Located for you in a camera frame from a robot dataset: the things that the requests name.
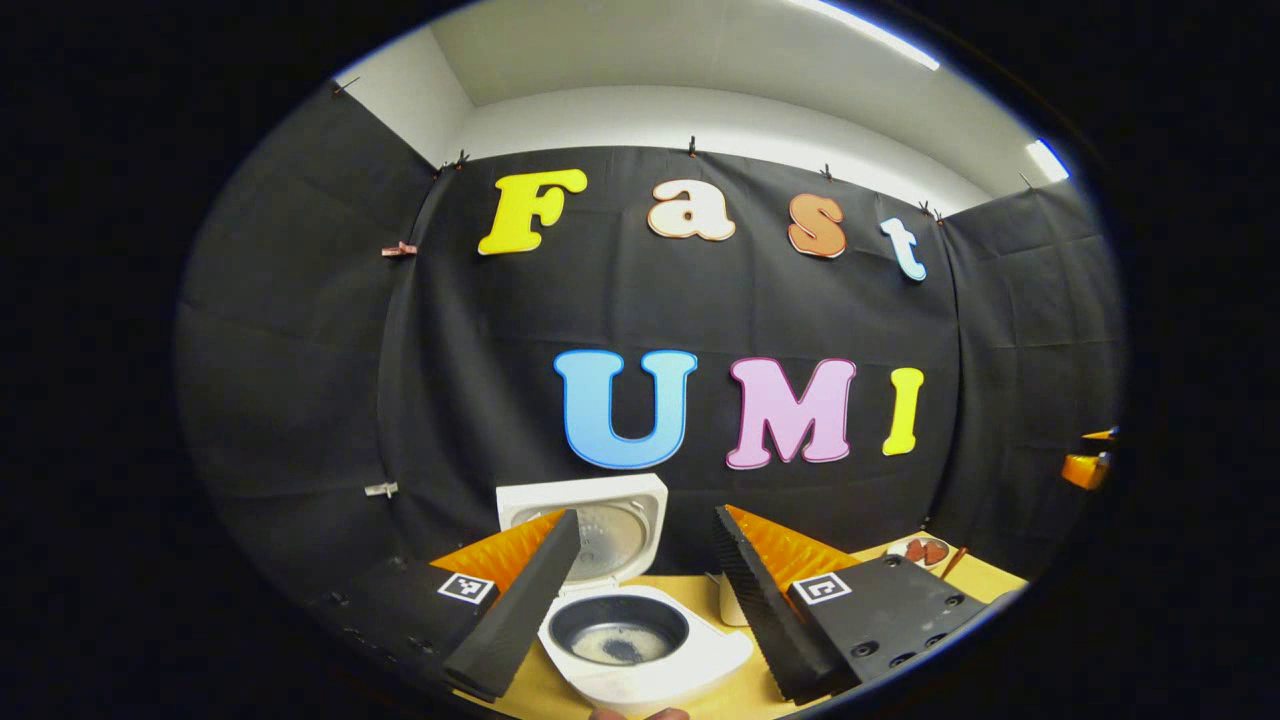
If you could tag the white toaster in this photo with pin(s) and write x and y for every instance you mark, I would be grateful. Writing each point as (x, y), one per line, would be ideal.
(733, 605)

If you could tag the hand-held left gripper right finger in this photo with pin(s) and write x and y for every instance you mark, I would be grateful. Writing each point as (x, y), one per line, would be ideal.
(770, 620)

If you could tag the row of black clips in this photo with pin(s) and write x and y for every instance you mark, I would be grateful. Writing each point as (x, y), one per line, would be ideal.
(691, 147)

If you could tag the black backdrop cloth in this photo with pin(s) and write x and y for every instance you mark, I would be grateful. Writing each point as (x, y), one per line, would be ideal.
(650, 300)

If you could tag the small ceiling light panel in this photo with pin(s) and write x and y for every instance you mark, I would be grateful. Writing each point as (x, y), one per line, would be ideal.
(1047, 160)

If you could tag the brown wooden spoon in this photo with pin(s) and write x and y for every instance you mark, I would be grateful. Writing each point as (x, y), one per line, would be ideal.
(953, 563)

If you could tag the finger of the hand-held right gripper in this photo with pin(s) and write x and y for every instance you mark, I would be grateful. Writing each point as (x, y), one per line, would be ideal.
(1102, 435)
(1083, 470)

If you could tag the long ceiling light strip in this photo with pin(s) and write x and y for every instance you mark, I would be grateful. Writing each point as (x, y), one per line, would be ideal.
(880, 35)

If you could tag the white round plate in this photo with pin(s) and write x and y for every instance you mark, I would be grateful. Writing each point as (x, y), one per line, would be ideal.
(895, 555)

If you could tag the white rice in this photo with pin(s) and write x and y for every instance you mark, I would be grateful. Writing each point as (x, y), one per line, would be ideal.
(598, 647)

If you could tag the pink cloth clip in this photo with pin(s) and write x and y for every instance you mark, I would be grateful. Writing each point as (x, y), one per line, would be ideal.
(399, 249)

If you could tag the white rice cooker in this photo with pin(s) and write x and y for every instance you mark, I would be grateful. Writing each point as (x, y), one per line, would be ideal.
(700, 655)

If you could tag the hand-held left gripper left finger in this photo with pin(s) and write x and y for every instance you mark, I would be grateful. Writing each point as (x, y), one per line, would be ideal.
(515, 610)

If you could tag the white cloth clip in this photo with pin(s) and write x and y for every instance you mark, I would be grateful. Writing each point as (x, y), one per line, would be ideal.
(381, 489)

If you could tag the red meat piece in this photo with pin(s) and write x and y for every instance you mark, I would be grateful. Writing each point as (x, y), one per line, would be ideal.
(937, 552)
(916, 551)

